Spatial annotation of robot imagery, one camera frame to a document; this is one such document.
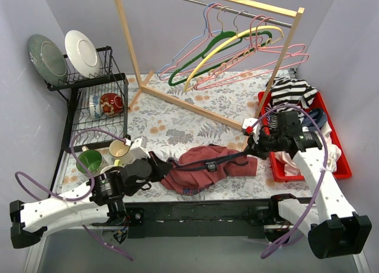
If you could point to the pale green mug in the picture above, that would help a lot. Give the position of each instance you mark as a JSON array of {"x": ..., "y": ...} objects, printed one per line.
[{"x": 116, "y": 165}]

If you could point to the white plate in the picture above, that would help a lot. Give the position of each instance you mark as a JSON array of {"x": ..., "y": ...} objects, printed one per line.
[{"x": 82, "y": 54}]

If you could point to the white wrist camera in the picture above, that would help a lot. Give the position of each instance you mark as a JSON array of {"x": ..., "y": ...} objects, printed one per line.
[
  {"x": 136, "y": 148},
  {"x": 251, "y": 127}
]

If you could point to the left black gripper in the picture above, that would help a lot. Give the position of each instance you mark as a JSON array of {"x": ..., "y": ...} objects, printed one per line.
[{"x": 155, "y": 167}]

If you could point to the grey green plate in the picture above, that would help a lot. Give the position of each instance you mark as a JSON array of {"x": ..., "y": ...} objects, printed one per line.
[{"x": 47, "y": 59}]

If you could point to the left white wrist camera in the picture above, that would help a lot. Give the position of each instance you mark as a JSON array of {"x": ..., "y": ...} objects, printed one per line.
[{"x": 136, "y": 148}]

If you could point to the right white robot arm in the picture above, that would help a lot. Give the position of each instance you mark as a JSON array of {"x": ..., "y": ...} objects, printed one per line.
[{"x": 319, "y": 181}]

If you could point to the black wire dish rack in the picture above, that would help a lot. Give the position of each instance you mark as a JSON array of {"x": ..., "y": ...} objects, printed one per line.
[{"x": 76, "y": 92}]

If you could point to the light blue wire hanger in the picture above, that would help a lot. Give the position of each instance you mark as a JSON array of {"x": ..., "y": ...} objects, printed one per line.
[{"x": 164, "y": 68}]

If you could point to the black white striped garment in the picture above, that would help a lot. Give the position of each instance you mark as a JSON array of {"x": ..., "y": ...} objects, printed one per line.
[{"x": 291, "y": 91}]

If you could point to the dark blue garment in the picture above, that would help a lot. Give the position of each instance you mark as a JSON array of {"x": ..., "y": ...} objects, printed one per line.
[{"x": 318, "y": 116}]

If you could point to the cream enamel mug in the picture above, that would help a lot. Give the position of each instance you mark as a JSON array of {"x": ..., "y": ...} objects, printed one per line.
[{"x": 119, "y": 151}]

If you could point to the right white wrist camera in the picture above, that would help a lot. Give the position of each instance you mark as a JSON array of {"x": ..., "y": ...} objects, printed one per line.
[{"x": 251, "y": 127}]

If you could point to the white cloth in bin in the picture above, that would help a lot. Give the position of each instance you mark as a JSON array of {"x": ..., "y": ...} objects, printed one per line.
[{"x": 334, "y": 153}]

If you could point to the pink notched hanger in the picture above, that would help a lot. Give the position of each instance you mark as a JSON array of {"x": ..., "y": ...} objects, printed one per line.
[{"x": 254, "y": 43}]

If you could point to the blue white bowl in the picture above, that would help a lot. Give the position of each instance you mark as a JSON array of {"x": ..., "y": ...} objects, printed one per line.
[{"x": 94, "y": 107}]

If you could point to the red tank top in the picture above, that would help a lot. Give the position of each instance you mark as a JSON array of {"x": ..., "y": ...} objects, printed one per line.
[{"x": 204, "y": 166}]

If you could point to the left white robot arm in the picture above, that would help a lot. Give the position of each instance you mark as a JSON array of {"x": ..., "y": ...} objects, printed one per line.
[{"x": 98, "y": 201}]

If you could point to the pink wire hanger far right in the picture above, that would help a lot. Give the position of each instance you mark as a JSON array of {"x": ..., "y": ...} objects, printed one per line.
[{"x": 289, "y": 55}]

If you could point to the red plastic bin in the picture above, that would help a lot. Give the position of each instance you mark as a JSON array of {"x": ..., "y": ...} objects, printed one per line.
[{"x": 343, "y": 170}]

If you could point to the red floral bowl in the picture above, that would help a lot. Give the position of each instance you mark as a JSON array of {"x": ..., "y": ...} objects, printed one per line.
[{"x": 111, "y": 104}]

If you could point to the floral table mat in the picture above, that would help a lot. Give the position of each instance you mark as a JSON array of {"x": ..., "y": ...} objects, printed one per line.
[{"x": 171, "y": 130}]

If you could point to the green velvet hanger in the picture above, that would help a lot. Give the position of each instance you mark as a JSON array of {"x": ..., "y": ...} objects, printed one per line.
[{"x": 221, "y": 42}]

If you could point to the green inside mug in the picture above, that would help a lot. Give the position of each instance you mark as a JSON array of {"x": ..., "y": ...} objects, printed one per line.
[{"x": 90, "y": 161}]

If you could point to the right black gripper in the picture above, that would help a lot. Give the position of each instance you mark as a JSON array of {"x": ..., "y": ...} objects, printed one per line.
[{"x": 257, "y": 144}]

